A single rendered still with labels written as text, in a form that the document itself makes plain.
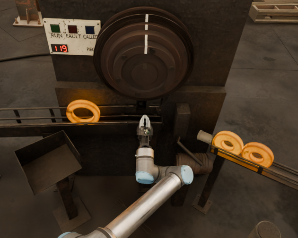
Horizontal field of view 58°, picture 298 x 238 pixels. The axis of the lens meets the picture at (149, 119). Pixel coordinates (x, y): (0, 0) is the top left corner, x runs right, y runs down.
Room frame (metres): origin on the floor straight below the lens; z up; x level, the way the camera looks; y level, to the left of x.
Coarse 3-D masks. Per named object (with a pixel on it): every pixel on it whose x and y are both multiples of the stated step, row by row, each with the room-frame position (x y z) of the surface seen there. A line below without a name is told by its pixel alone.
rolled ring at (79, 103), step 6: (72, 102) 1.08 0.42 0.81; (78, 102) 1.07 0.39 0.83; (84, 102) 1.08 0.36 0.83; (90, 102) 1.09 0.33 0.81; (72, 108) 1.06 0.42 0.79; (90, 108) 1.07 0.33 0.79; (96, 108) 1.08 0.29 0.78; (66, 114) 1.06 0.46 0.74; (72, 114) 1.07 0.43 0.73; (96, 114) 1.07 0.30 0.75; (72, 120) 1.06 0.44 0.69; (78, 120) 1.07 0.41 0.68; (84, 120) 1.08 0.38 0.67; (90, 120) 1.08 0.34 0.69; (96, 120) 1.07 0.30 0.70
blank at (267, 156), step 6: (246, 144) 0.93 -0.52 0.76; (252, 144) 0.91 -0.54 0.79; (258, 144) 0.90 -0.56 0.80; (246, 150) 0.91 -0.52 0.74; (252, 150) 0.89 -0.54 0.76; (258, 150) 0.88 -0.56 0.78; (264, 150) 0.87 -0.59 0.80; (270, 150) 0.88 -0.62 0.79; (246, 156) 0.90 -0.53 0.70; (252, 156) 0.90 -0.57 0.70; (264, 156) 0.86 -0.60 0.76; (270, 156) 0.85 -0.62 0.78; (258, 162) 0.87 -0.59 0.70; (264, 162) 0.85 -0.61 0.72; (270, 162) 0.84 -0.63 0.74
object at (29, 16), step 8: (16, 0) 3.47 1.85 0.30; (24, 0) 3.48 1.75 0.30; (32, 0) 3.48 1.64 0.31; (24, 8) 3.47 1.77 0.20; (32, 8) 3.48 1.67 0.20; (24, 16) 3.47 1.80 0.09; (32, 16) 3.48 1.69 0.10; (40, 16) 3.64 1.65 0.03; (16, 24) 3.35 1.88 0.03; (24, 24) 3.37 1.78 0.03; (32, 24) 3.39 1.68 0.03; (40, 24) 3.40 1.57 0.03
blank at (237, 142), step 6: (222, 132) 1.00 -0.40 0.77; (228, 132) 0.98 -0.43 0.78; (216, 138) 0.99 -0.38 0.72; (222, 138) 0.98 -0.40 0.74; (228, 138) 0.96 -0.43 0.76; (234, 138) 0.95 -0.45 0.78; (240, 138) 0.96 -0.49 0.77; (216, 144) 0.99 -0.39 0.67; (222, 144) 0.98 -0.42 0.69; (234, 144) 0.94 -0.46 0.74; (240, 144) 0.93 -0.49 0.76; (228, 150) 0.95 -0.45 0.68; (234, 150) 0.93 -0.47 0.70; (240, 150) 0.92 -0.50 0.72
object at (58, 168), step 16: (32, 144) 0.85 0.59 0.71; (48, 144) 0.90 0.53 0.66; (64, 144) 0.95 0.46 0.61; (32, 160) 0.83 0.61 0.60; (48, 160) 0.84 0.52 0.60; (64, 160) 0.84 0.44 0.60; (80, 160) 0.80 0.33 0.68; (32, 176) 0.74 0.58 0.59; (48, 176) 0.74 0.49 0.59; (64, 176) 0.75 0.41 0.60; (64, 192) 0.78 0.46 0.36; (64, 208) 0.80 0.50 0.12; (80, 208) 0.86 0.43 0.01; (64, 224) 0.74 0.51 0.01; (80, 224) 0.75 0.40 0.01
